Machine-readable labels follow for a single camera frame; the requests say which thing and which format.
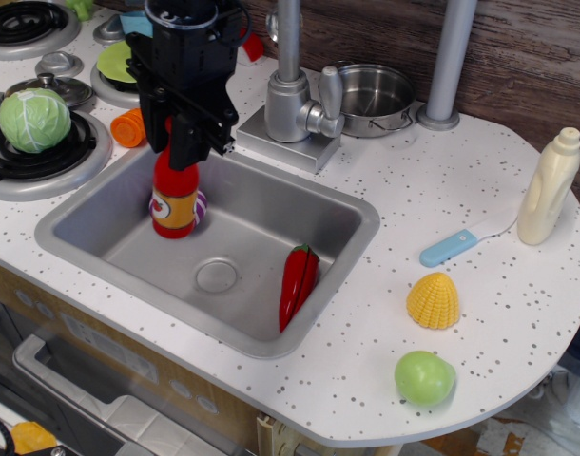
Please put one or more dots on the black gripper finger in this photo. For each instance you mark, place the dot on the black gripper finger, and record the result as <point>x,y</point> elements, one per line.
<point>156,110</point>
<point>191,141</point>

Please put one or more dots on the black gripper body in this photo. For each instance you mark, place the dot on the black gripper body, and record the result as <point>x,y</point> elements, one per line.
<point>191,62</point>

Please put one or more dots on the red ketchup bottle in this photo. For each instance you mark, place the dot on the red ketchup bottle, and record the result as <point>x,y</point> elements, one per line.
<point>173,183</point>

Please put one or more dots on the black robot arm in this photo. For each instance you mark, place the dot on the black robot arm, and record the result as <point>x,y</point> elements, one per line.
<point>197,11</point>

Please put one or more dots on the silver toy sink basin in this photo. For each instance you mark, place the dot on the silver toy sink basin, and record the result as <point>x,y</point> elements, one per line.
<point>224,279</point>

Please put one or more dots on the cream plastic bottle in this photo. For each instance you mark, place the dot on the cream plastic bottle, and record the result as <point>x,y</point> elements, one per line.
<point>551,181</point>

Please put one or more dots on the orange toy carrot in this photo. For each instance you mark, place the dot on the orange toy carrot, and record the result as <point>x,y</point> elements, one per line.
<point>128,129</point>

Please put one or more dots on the purple striped toy onion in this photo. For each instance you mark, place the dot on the purple striped toy onion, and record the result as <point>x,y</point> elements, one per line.
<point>200,209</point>

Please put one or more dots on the lime green plate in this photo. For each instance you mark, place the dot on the lime green plate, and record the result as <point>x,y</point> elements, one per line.
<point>112,63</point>

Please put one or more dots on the blue plastic bowl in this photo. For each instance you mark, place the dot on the blue plastic bowl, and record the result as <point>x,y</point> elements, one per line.
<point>136,22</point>

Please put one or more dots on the red white toy radish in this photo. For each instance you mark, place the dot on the red white toy radish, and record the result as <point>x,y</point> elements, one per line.
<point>251,49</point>

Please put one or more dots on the steel pot lid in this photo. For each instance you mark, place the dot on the steel pot lid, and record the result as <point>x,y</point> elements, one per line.
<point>73,91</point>

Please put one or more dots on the grey toy faucet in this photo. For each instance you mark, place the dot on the grey toy faucet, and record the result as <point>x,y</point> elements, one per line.
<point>292,127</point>

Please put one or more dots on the grey stove knob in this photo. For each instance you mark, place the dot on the grey stove knob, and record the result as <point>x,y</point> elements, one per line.
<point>60,64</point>

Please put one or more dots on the green toy vegetable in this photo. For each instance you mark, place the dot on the green toy vegetable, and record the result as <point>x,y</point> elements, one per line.
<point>82,8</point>

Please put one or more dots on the green toy cabbage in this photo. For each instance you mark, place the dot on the green toy cabbage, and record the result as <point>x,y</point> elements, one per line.
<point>34,119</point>

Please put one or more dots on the front left stove burner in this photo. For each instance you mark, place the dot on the front left stove burner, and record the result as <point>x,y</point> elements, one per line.
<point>79,157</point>

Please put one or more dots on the back left stove burner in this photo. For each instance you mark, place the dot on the back left stove burner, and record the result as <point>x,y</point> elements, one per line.
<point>30,29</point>

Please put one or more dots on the red toy chili pepper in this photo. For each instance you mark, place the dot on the red toy chili pepper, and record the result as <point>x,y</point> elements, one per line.
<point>300,274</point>

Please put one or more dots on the stainless steel pot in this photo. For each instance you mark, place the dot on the stainless steel pot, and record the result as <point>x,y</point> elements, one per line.
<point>376,101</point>

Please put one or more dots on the grey support pole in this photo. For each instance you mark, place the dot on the grey support pole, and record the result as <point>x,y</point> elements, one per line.
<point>439,113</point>

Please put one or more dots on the yellow toy corn piece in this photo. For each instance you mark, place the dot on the yellow toy corn piece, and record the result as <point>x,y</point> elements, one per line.
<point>433,302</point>

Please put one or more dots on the green toy apple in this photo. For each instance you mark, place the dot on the green toy apple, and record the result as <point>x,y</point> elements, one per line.
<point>423,378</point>

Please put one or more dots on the yellow toy item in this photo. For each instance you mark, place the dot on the yellow toy item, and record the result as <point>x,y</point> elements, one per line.
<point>30,436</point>

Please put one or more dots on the blue handled toy knife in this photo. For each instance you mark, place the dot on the blue handled toy knife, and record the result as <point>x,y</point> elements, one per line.
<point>465,239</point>

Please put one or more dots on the grey oven door handle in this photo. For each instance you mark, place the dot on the grey oven door handle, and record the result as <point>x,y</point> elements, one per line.
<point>140,428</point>

